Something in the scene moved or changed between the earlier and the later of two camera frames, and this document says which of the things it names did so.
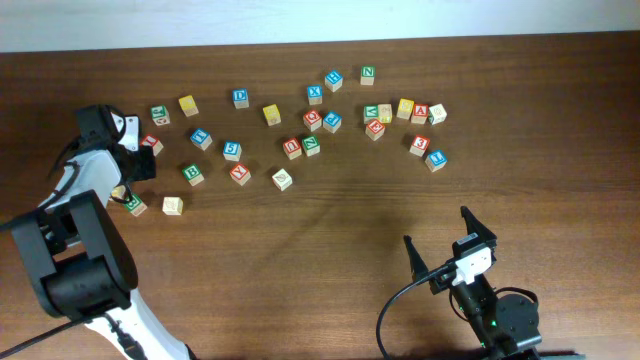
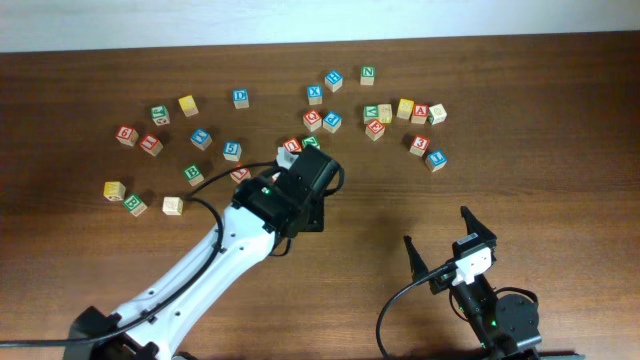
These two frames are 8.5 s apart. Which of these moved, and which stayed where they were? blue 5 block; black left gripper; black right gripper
Moved: black left gripper
Stayed: black right gripper; blue 5 block
